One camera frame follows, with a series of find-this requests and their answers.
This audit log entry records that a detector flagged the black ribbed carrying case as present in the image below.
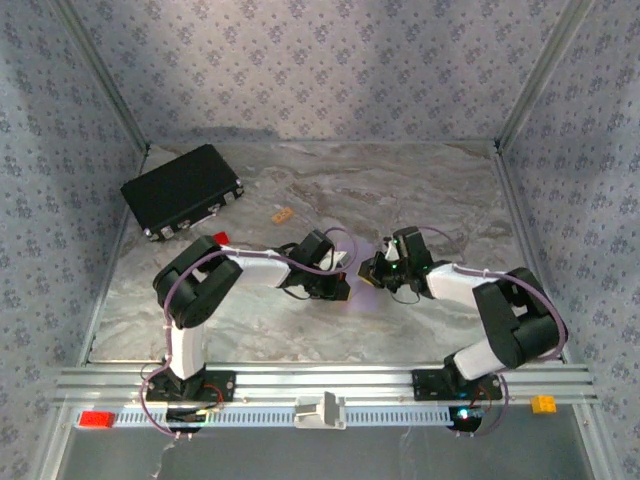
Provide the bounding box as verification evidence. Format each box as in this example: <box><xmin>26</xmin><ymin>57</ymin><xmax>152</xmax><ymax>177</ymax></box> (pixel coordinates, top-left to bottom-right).
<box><xmin>119</xmin><ymin>143</ymin><xmax>246</xmax><ymax>245</ymax></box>

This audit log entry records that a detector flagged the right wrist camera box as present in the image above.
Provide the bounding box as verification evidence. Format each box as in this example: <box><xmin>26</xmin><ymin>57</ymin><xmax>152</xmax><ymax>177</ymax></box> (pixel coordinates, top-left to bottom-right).
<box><xmin>391</xmin><ymin>226</ymin><xmax>427</xmax><ymax>265</ymax></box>

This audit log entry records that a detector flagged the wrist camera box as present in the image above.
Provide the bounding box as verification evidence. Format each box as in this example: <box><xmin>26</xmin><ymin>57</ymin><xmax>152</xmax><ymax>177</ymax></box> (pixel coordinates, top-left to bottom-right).
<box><xmin>298</xmin><ymin>228</ymin><xmax>336</xmax><ymax>267</ymax></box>
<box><xmin>391</xmin><ymin>226</ymin><xmax>427</xmax><ymax>265</ymax></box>

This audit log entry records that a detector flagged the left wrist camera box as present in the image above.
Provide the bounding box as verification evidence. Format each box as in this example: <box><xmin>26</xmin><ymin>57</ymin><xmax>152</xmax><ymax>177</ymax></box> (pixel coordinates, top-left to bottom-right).
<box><xmin>298</xmin><ymin>228</ymin><xmax>336</xmax><ymax>267</ymax></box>

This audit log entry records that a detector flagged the wide aluminium base rail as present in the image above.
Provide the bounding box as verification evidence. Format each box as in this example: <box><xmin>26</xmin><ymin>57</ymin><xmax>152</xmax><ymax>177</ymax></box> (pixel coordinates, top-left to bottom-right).
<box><xmin>53</xmin><ymin>365</ymin><xmax>600</xmax><ymax>407</ymax></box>

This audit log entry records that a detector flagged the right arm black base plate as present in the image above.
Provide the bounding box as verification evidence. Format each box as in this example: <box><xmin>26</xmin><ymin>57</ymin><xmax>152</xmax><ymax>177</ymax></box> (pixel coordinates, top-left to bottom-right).
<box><xmin>411</xmin><ymin>368</ymin><xmax>504</xmax><ymax>403</ymax></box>

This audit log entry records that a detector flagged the white plastic bracket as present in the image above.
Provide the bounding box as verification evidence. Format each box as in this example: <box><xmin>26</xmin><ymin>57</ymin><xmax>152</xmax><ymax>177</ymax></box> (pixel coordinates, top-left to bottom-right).
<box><xmin>293</xmin><ymin>391</ymin><xmax>347</xmax><ymax>431</ymax></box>

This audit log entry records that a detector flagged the aluminium side rail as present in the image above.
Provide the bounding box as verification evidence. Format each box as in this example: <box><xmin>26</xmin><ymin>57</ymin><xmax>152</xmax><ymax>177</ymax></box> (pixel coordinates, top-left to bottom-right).
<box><xmin>77</xmin><ymin>147</ymin><xmax>151</xmax><ymax>366</ymax></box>
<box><xmin>492</xmin><ymin>144</ymin><xmax>571</xmax><ymax>364</ymax></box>

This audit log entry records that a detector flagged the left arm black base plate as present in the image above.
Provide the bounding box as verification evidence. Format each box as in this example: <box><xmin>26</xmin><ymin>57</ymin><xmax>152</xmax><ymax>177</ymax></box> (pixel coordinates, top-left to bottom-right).
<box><xmin>144</xmin><ymin>369</ymin><xmax>237</xmax><ymax>403</ymax></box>

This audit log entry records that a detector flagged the white slotted cable duct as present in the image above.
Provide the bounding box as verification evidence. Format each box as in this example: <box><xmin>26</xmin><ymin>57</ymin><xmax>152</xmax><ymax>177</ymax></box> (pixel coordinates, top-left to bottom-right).
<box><xmin>73</xmin><ymin>407</ymin><xmax>456</xmax><ymax>430</ymax></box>

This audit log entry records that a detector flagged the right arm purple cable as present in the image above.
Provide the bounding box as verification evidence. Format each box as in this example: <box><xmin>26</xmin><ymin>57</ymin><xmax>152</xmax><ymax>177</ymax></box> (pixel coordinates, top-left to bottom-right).
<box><xmin>417</xmin><ymin>227</ymin><xmax>570</xmax><ymax>439</ymax></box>

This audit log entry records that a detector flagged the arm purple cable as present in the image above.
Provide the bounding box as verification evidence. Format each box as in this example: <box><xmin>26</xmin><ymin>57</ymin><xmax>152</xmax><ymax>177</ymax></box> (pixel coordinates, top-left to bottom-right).
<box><xmin>138</xmin><ymin>227</ymin><xmax>359</xmax><ymax>441</ymax></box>
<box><xmin>417</xmin><ymin>227</ymin><xmax>570</xmax><ymax>439</ymax></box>

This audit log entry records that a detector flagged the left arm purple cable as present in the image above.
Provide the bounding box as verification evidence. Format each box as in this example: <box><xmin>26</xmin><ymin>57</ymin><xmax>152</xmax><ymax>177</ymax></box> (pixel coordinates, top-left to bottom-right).
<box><xmin>138</xmin><ymin>227</ymin><xmax>359</xmax><ymax>441</ymax></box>

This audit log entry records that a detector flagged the aluminium frame post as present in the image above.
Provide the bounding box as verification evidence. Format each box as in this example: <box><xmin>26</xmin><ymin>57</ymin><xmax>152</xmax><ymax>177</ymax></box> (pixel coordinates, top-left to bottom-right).
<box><xmin>494</xmin><ymin>0</ymin><xmax>599</xmax><ymax>151</ymax></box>

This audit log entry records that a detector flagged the aluminium frame leg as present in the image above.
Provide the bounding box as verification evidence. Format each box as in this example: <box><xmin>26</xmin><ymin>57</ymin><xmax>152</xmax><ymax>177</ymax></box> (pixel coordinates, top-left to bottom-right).
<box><xmin>572</xmin><ymin>402</ymin><xmax>611</xmax><ymax>480</ymax></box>
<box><xmin>37</xmin><ymin>404</ymin><xmax>74</xmax><ymax>480</ymax></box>

